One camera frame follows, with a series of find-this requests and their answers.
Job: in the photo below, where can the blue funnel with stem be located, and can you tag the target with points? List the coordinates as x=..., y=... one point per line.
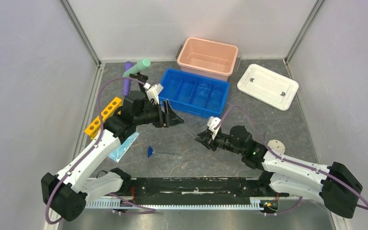
x=152, y=152

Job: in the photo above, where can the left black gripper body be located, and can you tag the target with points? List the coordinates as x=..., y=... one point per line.
x=153, y=115

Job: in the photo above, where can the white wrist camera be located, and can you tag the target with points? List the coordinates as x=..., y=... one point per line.
x=153, y=92
x=213, y=123

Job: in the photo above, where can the white round disc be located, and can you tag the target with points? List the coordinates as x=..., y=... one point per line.
x=277, y=146

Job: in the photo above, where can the purple foam cylinder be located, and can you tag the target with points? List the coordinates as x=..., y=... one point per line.
x=127, y=82

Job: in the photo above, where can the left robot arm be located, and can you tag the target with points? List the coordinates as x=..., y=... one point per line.
x=67, y=192

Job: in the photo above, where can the blue divided plastic tray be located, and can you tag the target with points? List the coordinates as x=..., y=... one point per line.
x=194, y=94

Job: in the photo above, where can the pink plastic bin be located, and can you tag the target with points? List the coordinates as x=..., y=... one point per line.
x=208, y=58

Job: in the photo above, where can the yellow test tube rack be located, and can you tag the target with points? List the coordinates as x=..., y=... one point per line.
x=94, y=127

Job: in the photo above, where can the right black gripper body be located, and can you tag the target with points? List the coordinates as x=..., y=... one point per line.
x=221, y=142

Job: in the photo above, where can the clear glass test tube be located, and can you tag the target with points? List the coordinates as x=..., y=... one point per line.
x=187, y=128

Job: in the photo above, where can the blue face mask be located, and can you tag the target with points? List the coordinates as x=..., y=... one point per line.
x=118, y=153

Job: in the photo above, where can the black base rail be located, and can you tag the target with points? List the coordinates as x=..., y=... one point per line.
x=196, y=190

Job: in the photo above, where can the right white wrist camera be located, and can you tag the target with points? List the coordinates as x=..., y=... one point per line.
x=213, y=123

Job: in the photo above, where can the white plastic lid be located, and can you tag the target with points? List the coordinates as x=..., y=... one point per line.
x=268, y=86

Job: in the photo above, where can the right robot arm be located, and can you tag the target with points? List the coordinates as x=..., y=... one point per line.
x=333, y=186

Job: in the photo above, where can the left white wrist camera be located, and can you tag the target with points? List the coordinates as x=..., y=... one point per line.
x=153, y=92

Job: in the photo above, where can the green foam cylinder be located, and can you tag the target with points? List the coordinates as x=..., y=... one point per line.
x=141, y=65

